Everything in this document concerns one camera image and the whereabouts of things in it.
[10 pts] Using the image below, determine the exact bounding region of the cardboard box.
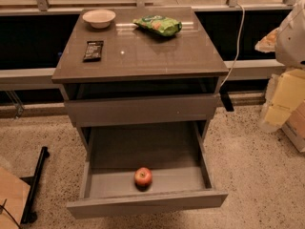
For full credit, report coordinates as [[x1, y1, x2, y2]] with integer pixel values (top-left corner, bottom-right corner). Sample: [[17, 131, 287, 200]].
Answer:
[[282, 101, 305, 153]]

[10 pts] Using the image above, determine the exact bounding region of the white bowl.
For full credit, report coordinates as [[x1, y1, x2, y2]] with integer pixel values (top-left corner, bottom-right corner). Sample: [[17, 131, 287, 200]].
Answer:
[[82, 9, 116, 29]]

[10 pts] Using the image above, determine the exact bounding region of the black snack bar wrapper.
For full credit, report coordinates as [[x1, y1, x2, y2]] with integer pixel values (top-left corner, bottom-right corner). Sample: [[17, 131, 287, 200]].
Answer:
[[83, 41, 104, 62]]

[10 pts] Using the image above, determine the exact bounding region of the red apple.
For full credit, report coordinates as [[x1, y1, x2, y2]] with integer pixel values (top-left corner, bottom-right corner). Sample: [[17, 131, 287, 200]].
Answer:
[[134, 167, 153, 187]]

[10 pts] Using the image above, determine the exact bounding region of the closed grey top drawer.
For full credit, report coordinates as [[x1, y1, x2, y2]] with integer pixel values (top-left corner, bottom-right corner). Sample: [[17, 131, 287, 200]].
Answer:
[[65, 94, 219, 127]]

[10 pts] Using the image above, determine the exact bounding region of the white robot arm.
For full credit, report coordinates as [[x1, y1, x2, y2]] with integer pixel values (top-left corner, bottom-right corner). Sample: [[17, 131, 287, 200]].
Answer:
[[255, 0, 305, 133]]

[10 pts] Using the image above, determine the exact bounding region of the green chip bag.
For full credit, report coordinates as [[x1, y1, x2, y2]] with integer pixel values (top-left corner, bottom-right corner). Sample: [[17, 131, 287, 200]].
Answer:
[[132, 15, 182, 37]]

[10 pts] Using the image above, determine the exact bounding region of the open grey middle drawer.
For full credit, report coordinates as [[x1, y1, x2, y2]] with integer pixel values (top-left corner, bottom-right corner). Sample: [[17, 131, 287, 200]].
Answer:
[[68, 121, 228, 219]]

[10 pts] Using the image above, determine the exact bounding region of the black cable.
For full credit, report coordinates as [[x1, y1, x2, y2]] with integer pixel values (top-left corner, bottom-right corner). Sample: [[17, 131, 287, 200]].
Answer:
[[0, 198, 23, 229]]

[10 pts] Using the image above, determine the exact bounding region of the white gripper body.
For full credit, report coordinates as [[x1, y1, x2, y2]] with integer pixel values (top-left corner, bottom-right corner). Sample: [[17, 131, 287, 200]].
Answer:
[[258, 69, 305, 133]]

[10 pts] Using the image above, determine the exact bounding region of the grey drawer cabinet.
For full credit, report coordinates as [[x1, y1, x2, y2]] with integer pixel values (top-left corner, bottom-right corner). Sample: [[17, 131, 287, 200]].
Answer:
[[52, 8, 228, 152]]

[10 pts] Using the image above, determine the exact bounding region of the black metal stand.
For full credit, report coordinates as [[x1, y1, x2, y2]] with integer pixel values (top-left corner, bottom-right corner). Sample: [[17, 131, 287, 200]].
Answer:
[[21, 146, 50, 224]]

